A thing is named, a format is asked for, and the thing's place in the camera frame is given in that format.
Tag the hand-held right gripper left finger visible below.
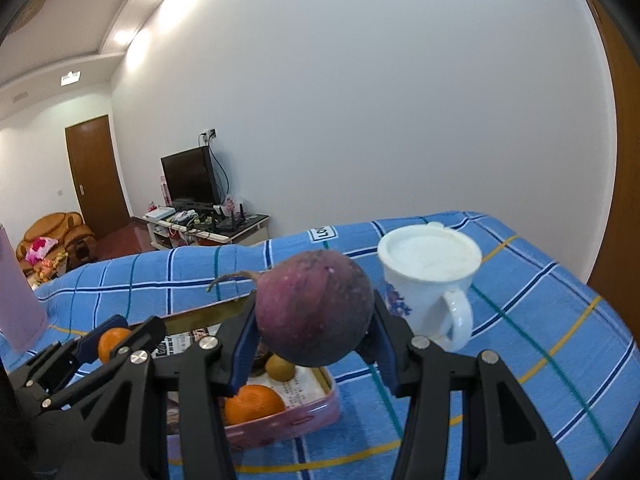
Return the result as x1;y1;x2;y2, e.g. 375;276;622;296
82;296;258;480

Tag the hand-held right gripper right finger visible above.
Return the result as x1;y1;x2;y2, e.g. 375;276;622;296
357;296;573;480

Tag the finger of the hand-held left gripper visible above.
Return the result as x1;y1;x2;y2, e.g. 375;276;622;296
40;316;167;411
10;314;131;396

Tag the small orange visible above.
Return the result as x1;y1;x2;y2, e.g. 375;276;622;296
97;327;133;365

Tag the brown longan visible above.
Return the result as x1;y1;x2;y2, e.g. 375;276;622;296
265;354;297;382

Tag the large orange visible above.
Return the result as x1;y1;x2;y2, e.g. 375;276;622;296
223;385;287;426

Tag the pink rectangular tin box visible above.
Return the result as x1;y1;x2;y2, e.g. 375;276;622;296
152;295;342;453

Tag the purple passion fruit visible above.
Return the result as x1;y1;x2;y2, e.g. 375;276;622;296
207;251;376;367

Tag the white printed mug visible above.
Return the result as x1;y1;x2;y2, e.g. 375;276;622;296
377;222;482;353

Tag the lilac tall kettle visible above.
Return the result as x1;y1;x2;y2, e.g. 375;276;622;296
0;223;50;353

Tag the pink cushion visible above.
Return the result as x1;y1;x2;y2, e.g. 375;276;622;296
27;236;58;265

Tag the orange leather armchair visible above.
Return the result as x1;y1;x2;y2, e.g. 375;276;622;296
16;211;98;273

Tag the white television stand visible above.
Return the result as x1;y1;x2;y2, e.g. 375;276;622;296
143;205;270;251

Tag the black router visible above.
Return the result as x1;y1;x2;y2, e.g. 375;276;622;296
215;203;251;233

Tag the blue plaid blanket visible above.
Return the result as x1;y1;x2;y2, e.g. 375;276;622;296
0;211;633;480

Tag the black television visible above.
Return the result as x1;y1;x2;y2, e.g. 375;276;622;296
160;147;221;203

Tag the brown wooden door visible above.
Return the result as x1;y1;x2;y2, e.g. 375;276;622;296
65;114;132;241

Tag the brown wooden panel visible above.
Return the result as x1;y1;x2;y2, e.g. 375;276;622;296
580;0;640;301

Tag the round ceiling lamp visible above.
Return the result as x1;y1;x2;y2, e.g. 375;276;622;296
10;0;51;33

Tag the black hanging cable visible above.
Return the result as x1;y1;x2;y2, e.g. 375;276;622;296
207;140;231;201

